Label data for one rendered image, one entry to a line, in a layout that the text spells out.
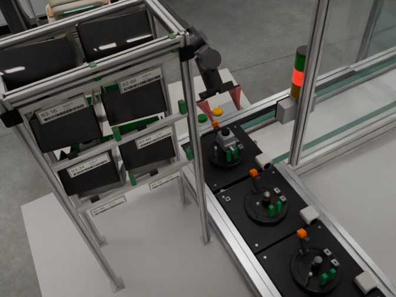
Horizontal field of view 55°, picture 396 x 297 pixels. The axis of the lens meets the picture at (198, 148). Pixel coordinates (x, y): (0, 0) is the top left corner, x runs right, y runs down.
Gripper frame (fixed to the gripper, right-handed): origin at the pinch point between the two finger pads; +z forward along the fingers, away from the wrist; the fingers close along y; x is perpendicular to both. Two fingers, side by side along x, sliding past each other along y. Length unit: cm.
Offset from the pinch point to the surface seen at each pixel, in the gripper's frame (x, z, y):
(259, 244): -11.9, 39.2, -9.0
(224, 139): 5.2, 8.7, -1.6
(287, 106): -12.8, 4.1, 14.8
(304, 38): 193, -12, 167
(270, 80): 169, 9, 107
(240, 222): -5.1, 33.1, -10.1
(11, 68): -43, -27, -49
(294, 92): -15.2, 0.8, 17.0
